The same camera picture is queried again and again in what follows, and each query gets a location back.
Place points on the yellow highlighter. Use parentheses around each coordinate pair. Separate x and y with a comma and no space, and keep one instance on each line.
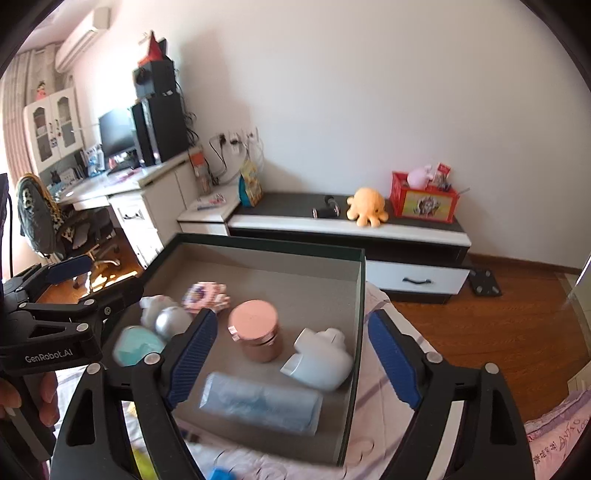
(138,461)

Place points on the red white packet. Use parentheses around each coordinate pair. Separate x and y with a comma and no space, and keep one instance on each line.
(444,173)

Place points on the clear plastic packet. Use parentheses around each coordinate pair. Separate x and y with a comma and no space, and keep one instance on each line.
(261,401)

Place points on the black computer monitor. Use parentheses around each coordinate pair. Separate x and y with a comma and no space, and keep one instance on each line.
(115,131)

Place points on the white desk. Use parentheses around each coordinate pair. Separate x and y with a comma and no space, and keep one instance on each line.
(171,189)

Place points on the white plastic bottle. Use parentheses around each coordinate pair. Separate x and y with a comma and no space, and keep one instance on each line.
(318,360)

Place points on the red printed crate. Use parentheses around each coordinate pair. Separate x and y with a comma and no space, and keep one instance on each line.
(425,205)

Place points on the white air conditioner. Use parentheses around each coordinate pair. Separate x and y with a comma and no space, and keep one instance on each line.
(78,41)

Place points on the person's left forearm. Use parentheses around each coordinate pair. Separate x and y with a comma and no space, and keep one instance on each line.
(3,221)

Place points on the person's left hand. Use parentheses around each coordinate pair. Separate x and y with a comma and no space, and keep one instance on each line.
(48,397)

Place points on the yellow octopus plush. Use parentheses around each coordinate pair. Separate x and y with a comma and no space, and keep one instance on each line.
(367,205)

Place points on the black office chair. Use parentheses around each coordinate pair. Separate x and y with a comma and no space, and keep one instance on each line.
(37,207)

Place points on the black white low cabinet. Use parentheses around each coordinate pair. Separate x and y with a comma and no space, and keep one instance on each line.
(286,207)

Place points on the blue white carton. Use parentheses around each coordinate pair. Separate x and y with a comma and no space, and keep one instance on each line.
(94,159)

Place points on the rose gold jar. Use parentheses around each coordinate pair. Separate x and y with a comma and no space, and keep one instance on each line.
(256,330)

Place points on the white side table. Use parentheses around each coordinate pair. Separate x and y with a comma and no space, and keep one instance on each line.
(207,212)

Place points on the black keyboard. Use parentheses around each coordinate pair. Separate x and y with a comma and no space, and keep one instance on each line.
(122,165)

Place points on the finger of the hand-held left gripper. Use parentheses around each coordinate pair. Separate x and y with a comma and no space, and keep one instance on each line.
(69,267)
(120,293)

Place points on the pink mouse pad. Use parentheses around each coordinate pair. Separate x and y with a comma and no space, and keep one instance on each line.
(125,174)

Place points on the colourful snack bag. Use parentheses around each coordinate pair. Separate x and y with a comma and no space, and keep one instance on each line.
(251,184)

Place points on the white striped quilt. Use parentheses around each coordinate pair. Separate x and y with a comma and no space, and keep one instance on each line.
(369,443)

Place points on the black speaker box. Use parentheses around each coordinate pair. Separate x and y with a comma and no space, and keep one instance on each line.
(154,78)

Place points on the white figurine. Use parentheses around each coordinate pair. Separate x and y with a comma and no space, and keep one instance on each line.
(154,307)

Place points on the blue bottle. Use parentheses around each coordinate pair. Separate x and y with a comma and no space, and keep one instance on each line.
(221,474)

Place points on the orange label bottle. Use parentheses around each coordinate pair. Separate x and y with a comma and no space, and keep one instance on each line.
(201,170)

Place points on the pink storage box dark rim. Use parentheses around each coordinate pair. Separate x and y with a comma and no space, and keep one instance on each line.
(300,277)

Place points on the beige curtain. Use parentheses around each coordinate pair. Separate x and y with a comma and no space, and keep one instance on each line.
(18,115)

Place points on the teal round case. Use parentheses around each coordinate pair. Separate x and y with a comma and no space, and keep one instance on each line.
(136,346)

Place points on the pink doll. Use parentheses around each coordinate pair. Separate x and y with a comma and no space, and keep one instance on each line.
(42,91)

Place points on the white glass-door cabinet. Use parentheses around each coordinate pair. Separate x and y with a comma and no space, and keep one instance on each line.
(51,124)

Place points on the black dumbbell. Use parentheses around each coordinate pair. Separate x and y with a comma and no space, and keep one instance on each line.
(325,210)

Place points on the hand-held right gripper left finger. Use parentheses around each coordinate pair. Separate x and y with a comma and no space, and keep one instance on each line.
(191,355)

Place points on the black floor scale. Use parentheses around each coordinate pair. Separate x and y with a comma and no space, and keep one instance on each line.
(485,282)

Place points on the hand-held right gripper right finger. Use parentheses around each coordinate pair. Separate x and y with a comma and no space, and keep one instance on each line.
(392,355)

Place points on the pink bedding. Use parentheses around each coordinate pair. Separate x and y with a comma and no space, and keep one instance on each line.
(558,438)

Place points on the pink plush toy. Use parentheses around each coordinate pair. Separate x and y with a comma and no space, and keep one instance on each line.
(419,177)

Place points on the black computer tower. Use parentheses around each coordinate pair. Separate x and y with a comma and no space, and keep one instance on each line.
(161,129)

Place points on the pink patterned packet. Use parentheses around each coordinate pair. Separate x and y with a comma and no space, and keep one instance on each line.
(205,295)

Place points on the red box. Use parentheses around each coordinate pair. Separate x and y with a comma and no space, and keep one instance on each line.
(154,48)

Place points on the white wall outlet panel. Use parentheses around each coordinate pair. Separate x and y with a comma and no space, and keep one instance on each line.
(238,136)

